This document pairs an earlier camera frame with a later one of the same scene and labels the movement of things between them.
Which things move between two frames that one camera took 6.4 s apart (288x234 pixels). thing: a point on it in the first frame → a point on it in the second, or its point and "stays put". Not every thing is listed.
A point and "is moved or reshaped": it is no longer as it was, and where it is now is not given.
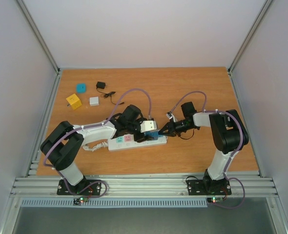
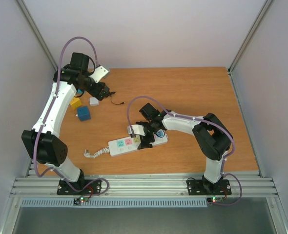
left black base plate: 83,187 stays put
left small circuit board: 77,201 stays put
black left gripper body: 136,137 → 94,92
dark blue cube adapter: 154,134 is moved or reshaped
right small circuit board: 215,199 stays put
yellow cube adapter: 74,101 stays put
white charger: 94,101 stays put
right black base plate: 209,187 stays put
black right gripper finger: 167,132 → 144,145
